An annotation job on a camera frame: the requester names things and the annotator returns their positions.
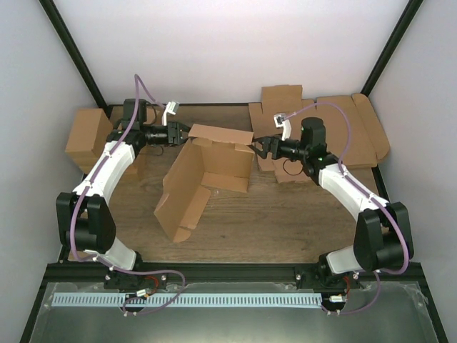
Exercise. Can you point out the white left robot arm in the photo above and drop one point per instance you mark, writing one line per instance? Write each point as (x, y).
(84, 219)

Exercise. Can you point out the tall folded cardboard box stack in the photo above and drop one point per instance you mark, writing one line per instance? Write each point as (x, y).
(87, 137)

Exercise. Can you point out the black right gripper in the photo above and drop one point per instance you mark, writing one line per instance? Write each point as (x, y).
(268, 148)

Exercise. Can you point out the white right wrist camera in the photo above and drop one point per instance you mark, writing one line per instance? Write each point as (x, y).
(282, 122)

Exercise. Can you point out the light blue slotted cable duct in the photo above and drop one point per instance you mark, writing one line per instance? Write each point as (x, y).
(287, 300)

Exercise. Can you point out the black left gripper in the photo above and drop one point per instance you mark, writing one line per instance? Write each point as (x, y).
(174, 132)

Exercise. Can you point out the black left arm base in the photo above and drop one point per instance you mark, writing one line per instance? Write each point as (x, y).
(128, 282)

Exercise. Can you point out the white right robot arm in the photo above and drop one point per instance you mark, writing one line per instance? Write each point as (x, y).
(383, 238)

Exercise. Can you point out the black right frame post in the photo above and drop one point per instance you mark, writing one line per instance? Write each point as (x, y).
(391, 45)

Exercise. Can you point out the black frame post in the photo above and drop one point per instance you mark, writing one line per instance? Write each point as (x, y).
(60, 27)
(391, 45)

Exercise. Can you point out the black left frame post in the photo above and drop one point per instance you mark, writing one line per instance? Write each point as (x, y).
(60, 27)

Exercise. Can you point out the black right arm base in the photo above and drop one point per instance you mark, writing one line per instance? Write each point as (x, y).
(319, 278)

